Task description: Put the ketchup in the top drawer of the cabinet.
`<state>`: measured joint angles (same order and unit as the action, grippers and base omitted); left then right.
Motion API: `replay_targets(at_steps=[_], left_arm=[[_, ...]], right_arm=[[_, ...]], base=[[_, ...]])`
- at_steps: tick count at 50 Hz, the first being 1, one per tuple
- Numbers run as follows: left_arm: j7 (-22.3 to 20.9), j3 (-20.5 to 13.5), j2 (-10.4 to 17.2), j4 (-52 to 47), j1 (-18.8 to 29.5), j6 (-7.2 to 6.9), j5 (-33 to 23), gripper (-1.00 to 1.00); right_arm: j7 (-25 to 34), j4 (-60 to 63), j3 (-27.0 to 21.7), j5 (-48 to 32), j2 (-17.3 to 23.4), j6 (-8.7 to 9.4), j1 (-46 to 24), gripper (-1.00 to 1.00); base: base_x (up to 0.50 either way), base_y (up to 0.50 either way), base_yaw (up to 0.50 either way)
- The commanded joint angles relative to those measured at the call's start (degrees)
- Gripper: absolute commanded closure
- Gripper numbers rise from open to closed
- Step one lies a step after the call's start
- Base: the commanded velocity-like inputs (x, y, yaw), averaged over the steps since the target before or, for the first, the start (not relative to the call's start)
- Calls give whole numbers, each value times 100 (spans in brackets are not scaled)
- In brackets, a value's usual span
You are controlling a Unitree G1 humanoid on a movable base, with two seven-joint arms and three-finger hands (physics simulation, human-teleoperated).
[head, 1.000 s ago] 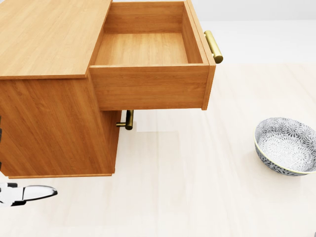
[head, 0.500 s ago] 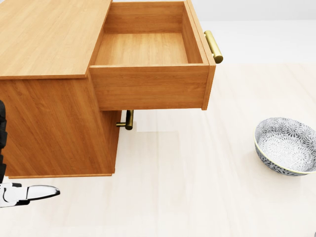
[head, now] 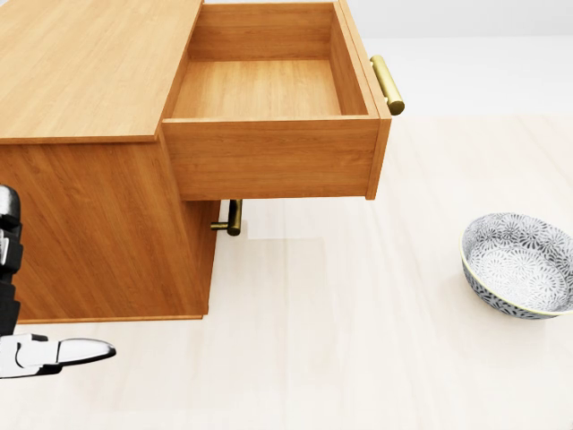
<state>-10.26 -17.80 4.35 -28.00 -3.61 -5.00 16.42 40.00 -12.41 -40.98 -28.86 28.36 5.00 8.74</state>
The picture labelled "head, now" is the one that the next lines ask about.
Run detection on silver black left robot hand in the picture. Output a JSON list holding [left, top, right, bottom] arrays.
[[0, 185, 117, 380]]

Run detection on wooden cabinet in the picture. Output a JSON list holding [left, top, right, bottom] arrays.
[[0, 0, 222, 324]]

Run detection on open wooden drawer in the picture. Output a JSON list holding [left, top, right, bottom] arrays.
[[161, 0, 393, 202]]

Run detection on grey floral patterned bowl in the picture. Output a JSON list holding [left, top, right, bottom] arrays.
[[459, 212, 573, 321]]

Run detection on short brass drawer handle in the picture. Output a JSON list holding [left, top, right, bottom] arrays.
[[210, 199, 244, 237]]

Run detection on long brass drawer handle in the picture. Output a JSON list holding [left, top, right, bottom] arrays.
[[369, 55, 406, 116]]

